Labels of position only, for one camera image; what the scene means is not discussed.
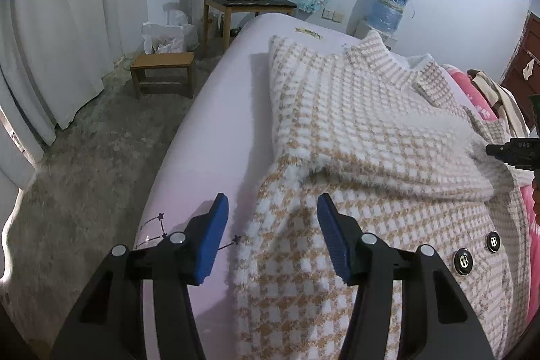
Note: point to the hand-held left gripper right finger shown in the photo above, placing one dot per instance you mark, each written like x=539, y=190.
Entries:
x=333, y=242

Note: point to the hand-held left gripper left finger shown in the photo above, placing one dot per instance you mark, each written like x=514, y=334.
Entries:
x=213, y=242

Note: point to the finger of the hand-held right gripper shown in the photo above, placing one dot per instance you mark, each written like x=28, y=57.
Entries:
x=519, y=152

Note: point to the beige white houndstooth coat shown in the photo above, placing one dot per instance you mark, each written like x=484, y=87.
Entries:
x=358, y=140

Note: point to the beige striped clothing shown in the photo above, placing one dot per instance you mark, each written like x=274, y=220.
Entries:
x=502, y=98

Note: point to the brown wooden door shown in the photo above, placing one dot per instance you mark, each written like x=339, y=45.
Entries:
x=512, y=81

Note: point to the pink floral blanket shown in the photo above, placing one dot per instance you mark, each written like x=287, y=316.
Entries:
x=474, y=96

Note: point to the white cloth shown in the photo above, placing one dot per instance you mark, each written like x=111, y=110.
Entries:
x=424, y=61

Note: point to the bed with pink sheet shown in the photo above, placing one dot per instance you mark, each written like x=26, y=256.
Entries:
x=236, y=90

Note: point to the blue water bottle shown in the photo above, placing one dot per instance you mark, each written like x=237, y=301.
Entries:
x=388, y=10

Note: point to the small wooden stool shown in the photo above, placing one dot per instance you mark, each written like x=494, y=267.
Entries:
x=162, y=59

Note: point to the white water dispenser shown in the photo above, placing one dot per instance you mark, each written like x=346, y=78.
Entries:
x=363, y=32

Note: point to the white plastic bag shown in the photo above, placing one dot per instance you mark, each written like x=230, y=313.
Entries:
x=168, y=33

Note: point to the wooden chair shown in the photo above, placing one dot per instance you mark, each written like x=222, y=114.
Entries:
x=253, y=5

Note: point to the white curtain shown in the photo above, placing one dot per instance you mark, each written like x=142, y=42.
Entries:
x=63, y=27

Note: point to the wall socket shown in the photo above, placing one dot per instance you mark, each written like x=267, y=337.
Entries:
x=333, y=15

